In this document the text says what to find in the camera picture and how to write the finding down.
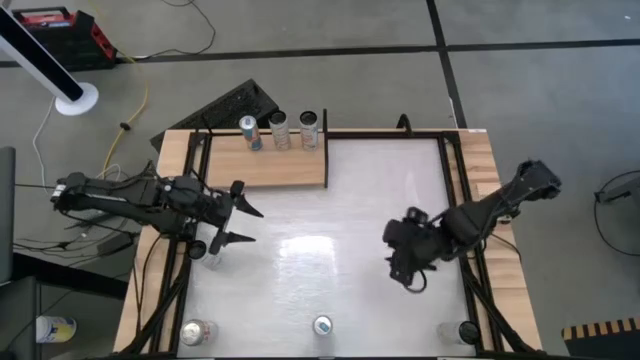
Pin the dark grey cabinet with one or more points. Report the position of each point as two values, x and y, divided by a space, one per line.
17 320

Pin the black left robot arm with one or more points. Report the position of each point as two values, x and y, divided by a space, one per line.
115 197

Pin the grey black floor stand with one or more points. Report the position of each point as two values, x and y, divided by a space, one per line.
620 190

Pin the wooden shelf board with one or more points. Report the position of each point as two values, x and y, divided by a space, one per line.
260 170

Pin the black keyboard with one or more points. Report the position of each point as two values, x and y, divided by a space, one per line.
235 105

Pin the dark grey panel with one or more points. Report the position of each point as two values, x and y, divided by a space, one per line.
6 215

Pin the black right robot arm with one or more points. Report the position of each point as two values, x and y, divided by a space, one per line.
500 200

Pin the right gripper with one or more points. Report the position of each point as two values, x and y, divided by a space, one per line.
415 245

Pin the black metal table frame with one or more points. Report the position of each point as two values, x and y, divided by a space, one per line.
385 135

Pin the white black floor stand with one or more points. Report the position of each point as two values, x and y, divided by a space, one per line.
75 100

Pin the blue silver Red Bull can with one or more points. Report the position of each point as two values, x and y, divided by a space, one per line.
322 326
251 134

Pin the yellow black striped barrier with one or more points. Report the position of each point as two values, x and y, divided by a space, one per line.
610 345

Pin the white yellow can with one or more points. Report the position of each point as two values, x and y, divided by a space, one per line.
55 330

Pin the black red tool case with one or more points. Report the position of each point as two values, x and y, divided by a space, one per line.
75 45

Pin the black power adapter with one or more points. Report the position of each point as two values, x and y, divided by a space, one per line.
116 244

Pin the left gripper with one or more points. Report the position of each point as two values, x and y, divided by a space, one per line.
217 210

